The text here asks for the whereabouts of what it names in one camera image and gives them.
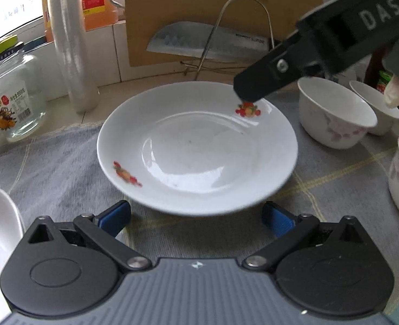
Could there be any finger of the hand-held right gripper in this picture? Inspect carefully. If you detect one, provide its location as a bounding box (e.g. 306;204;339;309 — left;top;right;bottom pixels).
233;30;326;104

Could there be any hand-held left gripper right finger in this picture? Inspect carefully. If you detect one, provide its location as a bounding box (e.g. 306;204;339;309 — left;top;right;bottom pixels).
242;200;361;273

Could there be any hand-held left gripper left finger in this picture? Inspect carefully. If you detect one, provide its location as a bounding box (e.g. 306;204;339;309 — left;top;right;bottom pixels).
28;200;153;273

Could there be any person's right hand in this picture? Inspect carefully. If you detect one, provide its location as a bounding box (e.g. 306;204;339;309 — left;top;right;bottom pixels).
384;74;399;109

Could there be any dark sauce bottle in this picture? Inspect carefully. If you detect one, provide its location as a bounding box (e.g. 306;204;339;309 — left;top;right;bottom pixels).
365;45;390;87

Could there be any green lidded jar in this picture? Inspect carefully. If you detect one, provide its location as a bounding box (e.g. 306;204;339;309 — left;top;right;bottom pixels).
378;70;394;95

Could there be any grey checked towel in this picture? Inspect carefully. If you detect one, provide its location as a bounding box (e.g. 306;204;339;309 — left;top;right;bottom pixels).
0;81;399;254

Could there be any bamboo cutting board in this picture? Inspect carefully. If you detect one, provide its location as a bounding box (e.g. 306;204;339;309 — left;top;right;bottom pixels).
124;0;323;67

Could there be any glass jar with green lid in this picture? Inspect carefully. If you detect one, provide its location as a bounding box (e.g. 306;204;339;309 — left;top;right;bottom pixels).
0;35;48;143

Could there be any tall plastic wrap roll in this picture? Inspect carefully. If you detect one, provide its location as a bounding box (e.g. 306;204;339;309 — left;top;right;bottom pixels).
46;0;100;114

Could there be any orange cooking oil bottle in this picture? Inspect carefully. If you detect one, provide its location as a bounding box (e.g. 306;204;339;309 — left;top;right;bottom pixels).
40;0;125;41

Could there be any metal wire rack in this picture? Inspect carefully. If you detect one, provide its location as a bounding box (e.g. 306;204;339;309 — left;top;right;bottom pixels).
181;0;274;75

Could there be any black-handled kitchen knife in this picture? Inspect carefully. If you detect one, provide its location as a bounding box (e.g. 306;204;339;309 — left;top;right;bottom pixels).
147;21;274;62

